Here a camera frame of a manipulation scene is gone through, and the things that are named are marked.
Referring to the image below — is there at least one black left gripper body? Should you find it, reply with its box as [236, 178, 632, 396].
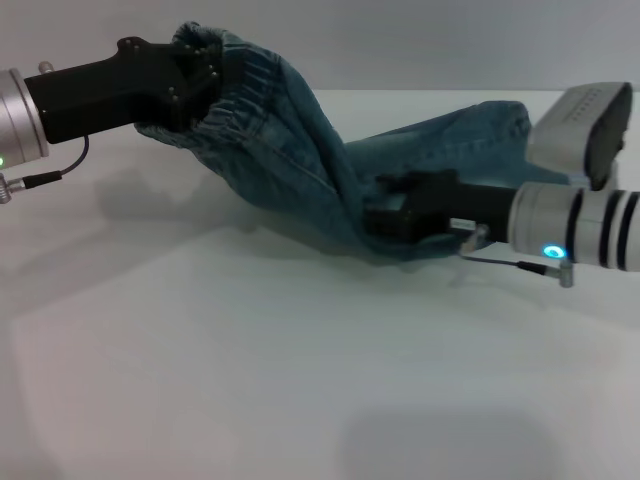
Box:
[22, 35, 224, 147]

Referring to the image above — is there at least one blue denim shorts basketball print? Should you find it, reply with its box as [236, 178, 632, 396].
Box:
[133, 20, 584, 265]

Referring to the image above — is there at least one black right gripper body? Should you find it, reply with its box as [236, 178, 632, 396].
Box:
[405, 169, 522, 247]

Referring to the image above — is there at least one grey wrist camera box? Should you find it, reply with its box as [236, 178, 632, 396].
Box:
[526, 81, 634, 192]

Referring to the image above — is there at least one dark left arm cable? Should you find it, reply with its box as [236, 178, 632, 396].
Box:
[0, 135, 92, 203]

